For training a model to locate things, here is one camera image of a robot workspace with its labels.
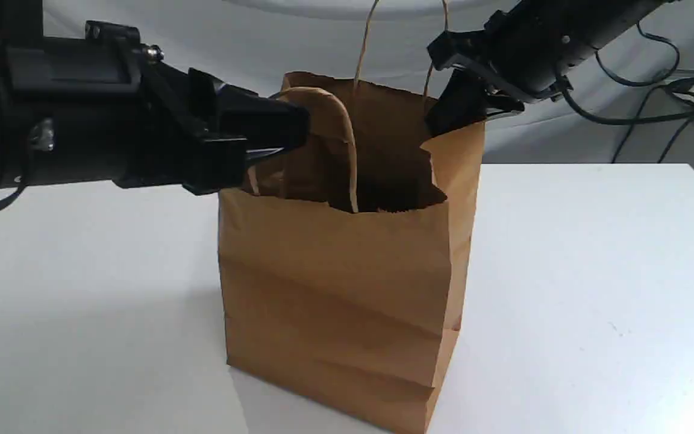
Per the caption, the brown paper bag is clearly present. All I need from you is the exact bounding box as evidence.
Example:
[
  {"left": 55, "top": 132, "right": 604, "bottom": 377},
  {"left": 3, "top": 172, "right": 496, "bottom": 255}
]
[{"left": 217, "top": 58, "right": 485, "bottom": 433}]

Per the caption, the white backdrop cloth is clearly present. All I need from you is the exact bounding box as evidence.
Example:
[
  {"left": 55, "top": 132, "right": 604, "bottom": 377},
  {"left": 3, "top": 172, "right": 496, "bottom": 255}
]
[{"left": 42, "top": 1, "right": 694, "bottom": 164}]

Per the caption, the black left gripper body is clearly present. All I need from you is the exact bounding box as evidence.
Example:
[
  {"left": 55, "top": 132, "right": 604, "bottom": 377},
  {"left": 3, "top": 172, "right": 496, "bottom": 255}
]
[{"left": 0, "top": 21, "right": 247, "bottom": 195}]

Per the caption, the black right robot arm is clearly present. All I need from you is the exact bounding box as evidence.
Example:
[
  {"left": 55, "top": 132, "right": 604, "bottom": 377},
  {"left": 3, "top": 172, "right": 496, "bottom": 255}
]
[{"left": 425, "top": 1, "right": 663, "bottom": 136}]

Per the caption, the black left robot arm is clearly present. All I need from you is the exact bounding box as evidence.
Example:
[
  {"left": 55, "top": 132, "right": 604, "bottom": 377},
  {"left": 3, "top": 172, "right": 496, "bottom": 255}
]
[{"left": 0, "top": 1, "right": 310, "bottom": 212}]

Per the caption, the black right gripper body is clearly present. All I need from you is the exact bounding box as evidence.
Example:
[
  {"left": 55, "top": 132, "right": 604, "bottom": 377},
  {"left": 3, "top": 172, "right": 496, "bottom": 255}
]
[{"left": 427, "top": 1, "right": 599, "bottom": 104}]

